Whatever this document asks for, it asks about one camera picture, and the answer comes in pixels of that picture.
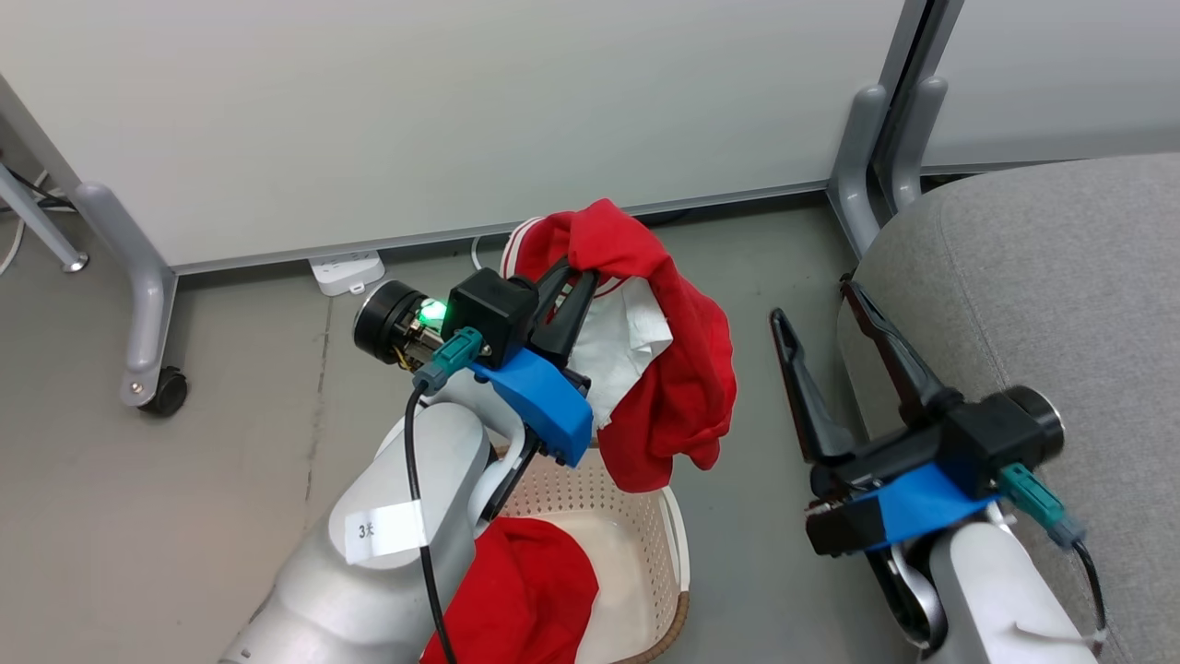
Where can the grey fabric sofa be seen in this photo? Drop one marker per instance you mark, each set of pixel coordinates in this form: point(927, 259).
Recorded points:
point(1060, 277)

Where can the black caster wheel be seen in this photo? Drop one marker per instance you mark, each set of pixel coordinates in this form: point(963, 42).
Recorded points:
point(170, 392)

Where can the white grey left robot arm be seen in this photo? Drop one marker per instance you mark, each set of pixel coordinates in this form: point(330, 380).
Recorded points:
point(369, 599)

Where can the grey metal table leg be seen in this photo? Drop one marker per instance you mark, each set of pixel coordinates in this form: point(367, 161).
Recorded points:
point(41, 226)

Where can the large white partition panel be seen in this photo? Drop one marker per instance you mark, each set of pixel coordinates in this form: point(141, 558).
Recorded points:
point(461, 111)

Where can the small white partition panel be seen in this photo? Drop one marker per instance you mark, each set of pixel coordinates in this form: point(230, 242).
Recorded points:
point(1060, 74)

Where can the grey partition foot with caster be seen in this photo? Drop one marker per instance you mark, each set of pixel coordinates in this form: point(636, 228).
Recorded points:
point(143, 295)

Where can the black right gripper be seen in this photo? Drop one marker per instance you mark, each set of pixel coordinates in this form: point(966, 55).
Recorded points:
point(996, 429)

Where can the white sticker on arm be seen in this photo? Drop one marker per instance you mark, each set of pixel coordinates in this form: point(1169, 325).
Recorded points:
point(385, 532)

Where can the red and white jersey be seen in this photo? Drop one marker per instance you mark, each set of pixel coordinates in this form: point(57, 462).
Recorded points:
point(682, 369)

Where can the white power strip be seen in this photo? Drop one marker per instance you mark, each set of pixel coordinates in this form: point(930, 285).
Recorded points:
point(347, 272)

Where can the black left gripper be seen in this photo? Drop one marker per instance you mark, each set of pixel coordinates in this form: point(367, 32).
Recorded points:
point(489, 309)

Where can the plain red garment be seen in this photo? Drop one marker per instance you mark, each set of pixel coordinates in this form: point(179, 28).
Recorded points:
point(525, 590)

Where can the cream perforated laundry basket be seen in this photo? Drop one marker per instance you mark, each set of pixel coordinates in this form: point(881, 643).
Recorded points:
point(636, 553)

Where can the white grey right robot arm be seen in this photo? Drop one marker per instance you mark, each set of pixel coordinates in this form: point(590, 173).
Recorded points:
point(986, 599)

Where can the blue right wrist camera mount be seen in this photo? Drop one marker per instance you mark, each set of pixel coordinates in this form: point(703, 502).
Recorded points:
point(922, 507)

